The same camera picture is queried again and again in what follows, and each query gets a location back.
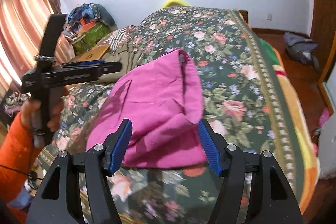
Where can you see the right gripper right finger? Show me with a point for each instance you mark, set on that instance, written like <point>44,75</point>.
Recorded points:
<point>271,199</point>

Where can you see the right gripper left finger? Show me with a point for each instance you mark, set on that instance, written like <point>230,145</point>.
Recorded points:
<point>58,197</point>

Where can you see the pink pants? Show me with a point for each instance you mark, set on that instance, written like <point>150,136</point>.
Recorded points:
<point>163,100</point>

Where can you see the orange left sleeve forearm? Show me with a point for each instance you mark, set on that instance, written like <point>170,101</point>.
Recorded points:
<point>17,157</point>

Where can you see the left hand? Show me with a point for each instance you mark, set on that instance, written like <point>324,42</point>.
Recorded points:
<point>31,106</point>

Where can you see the wooden lap table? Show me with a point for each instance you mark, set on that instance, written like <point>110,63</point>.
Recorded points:
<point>96,53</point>

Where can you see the floral bedspread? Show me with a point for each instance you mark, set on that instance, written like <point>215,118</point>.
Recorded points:
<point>247,98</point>

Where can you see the green storage box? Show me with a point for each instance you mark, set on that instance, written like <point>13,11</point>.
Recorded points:
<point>88,36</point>

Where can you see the pink striped curtain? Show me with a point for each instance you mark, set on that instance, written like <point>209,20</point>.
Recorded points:
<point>23,24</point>

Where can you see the blue clothes pile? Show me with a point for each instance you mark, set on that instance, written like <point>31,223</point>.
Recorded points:
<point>91,12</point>

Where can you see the olive green folded pants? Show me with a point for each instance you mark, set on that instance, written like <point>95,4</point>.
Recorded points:
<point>128,55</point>

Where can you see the striped patchwork cloth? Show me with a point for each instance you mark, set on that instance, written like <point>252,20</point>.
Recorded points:
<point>117,37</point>

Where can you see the grey bag on floor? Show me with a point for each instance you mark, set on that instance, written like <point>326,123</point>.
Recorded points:
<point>300,49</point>

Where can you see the yellow fluffy pillow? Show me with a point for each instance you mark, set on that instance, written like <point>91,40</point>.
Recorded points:
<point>171,3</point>

